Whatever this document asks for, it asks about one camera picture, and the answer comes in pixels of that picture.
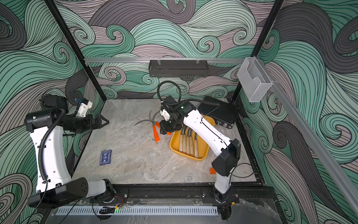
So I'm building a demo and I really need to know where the orange handle sickle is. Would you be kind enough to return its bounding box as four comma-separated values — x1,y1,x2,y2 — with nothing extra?
135,119,160,142
149,111,171,136

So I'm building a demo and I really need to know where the large wooden handle sickle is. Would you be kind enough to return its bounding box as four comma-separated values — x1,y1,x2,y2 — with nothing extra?
179,125,185,153

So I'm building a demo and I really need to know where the labelled wooden handle sickle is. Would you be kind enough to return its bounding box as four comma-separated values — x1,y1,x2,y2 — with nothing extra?
186,127,192,155

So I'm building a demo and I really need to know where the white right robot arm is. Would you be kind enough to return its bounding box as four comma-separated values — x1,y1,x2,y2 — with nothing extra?
157,80,252,203

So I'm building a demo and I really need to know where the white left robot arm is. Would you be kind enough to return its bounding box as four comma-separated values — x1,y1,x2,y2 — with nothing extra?
24,94,115,209

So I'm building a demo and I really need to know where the blue playing card box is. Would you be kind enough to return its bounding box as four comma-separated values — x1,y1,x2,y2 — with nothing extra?
99,149,112,166

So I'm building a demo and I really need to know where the black aluminium carrying case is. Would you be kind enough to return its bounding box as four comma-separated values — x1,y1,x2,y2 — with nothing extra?
198,96,235,129

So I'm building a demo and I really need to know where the small orange block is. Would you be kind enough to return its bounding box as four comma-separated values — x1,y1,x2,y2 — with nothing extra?
209,168,216,175

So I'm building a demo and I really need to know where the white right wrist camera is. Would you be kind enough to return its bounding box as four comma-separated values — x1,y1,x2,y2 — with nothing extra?
160,109,170,121

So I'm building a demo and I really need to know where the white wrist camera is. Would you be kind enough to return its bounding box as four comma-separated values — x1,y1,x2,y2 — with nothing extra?
75,98,93,118
160,109,170,121

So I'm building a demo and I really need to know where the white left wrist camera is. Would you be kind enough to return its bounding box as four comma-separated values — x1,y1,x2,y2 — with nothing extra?
75,98,93,118

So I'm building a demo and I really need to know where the black vertical frame post left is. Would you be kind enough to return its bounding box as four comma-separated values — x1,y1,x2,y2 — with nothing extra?
44,0,107,102

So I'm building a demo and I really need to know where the black vertical frame post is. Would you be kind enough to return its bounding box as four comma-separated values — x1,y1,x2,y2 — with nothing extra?
230,0,285,103
44,0,107,102

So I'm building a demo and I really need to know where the black perforated wall shelf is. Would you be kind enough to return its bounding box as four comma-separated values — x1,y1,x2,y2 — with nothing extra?
148,60,209,78

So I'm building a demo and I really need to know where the aluminium horizontal wall rail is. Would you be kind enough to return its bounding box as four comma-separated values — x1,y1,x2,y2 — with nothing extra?
84,57,245,64

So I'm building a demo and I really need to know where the black vertical frame post right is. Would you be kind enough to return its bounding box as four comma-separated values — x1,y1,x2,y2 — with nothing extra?
230,0,285,103

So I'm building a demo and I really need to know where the clear plastic wall bin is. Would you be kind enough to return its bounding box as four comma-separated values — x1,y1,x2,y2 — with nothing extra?
237,57,273,103

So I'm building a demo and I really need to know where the white slotted cable duct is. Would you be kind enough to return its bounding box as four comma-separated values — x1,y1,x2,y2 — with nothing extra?
55,206,219,216

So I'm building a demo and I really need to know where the aluminium right side rail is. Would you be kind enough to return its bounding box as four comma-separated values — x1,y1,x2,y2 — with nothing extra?
260,58,358,211

